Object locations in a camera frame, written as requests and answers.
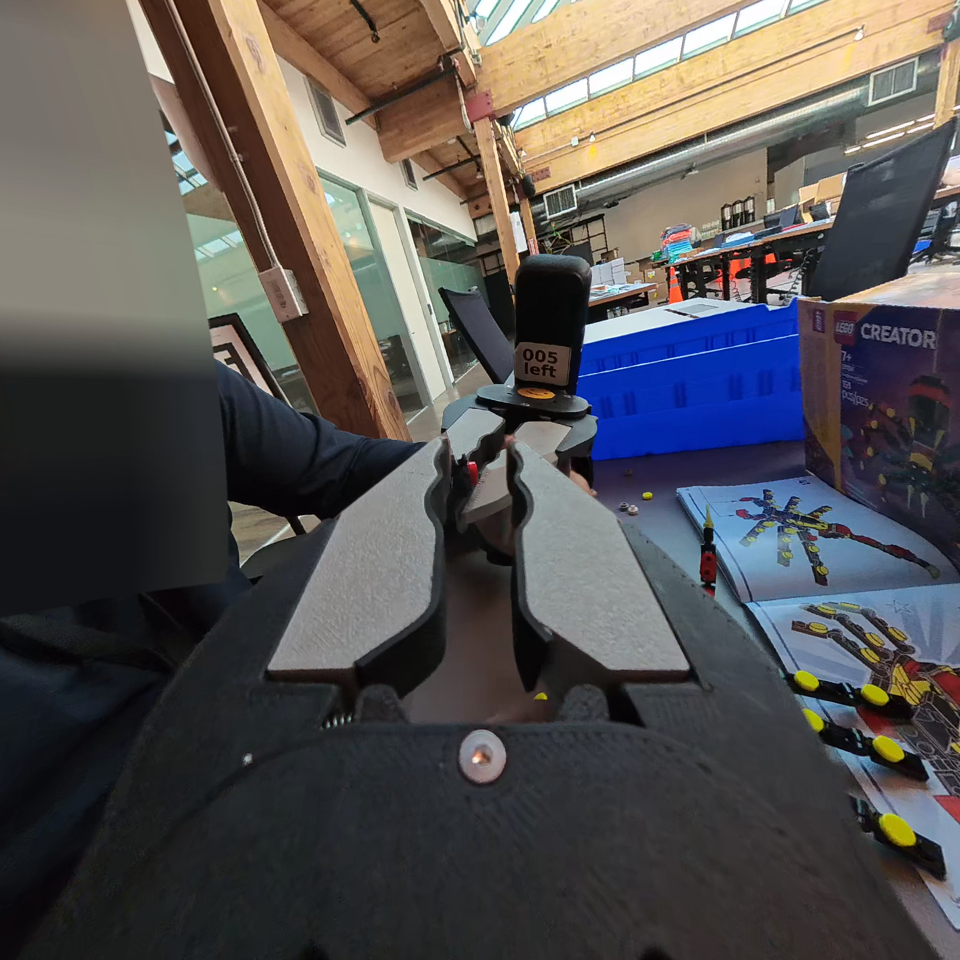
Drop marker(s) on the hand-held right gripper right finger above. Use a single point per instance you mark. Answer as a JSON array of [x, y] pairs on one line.
[[600, 592]]

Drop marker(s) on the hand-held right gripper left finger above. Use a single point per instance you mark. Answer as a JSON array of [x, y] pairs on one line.
[[360, 577]]

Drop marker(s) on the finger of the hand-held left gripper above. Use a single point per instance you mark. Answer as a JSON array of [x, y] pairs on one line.
[[491, 495], [474, 436]]

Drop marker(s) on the black yellow lego spider model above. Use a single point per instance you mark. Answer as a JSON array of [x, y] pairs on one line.
[[870, 742]]

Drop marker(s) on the person's left forearm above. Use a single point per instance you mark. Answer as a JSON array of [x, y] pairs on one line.
[[300, 450]]

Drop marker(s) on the red black lego tail piece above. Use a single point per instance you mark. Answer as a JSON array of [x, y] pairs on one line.
[[707, 559]]

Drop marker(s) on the open lego instruction booklet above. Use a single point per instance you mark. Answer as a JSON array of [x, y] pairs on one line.
[[885, 637]]

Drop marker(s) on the purple lego set box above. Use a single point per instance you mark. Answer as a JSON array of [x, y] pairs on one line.
[[885, 420]]

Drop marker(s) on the orange traffic cone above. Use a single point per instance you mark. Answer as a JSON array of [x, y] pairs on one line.
[[673, 286]]

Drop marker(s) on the stack of coloured cloths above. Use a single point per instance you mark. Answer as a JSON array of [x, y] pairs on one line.
[[684, 241]]

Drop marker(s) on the blue plastic bin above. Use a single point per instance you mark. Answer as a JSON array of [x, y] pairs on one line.
[[690, 375]]

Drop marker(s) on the long work desk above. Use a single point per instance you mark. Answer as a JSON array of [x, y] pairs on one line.
[[750, 251]]

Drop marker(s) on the grey electrical box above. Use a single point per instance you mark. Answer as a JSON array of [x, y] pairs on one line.
[[283, 294]]

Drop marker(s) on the person's dark clothing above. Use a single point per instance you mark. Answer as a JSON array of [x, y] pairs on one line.
[[75, 712]]

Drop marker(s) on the black computer monitor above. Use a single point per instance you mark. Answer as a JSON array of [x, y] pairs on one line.
[[877, 217]]

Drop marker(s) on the silver ventilation duct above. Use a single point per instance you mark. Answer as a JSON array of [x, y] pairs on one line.
[[720, 146]]

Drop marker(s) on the black picture frame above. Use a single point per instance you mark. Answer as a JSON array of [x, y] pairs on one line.
[[240, 352]]

